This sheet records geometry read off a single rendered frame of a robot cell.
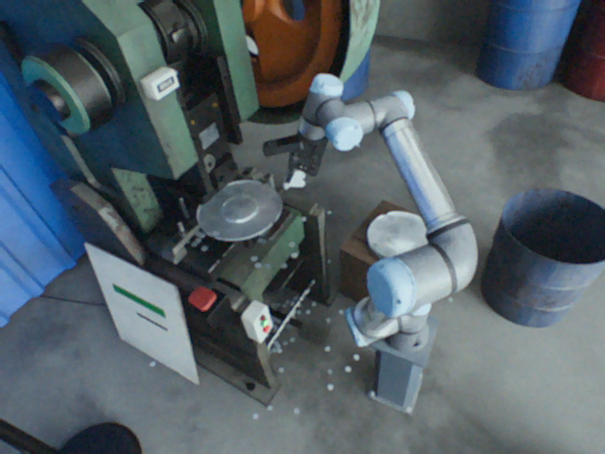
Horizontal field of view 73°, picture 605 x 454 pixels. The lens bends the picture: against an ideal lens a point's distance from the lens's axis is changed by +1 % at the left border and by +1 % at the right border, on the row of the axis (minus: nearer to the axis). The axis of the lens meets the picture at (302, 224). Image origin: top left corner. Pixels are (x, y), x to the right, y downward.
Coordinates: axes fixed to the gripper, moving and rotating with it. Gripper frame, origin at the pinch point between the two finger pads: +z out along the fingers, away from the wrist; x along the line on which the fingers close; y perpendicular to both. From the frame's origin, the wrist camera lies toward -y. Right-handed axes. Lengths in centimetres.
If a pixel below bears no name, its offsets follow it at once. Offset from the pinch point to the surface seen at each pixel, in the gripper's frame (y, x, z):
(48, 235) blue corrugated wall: -101, 48, 111
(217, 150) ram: -21.3, 10.3, 1.5
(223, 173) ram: -18.2, 6.1, 6.3
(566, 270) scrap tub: 110, 1, 9
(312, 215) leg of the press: 17.5, 18.4, 27.0
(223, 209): -15.8, 6.4, 22.3
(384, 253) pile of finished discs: 53, 17, 39
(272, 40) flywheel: -12.1, 40.4, -23.8
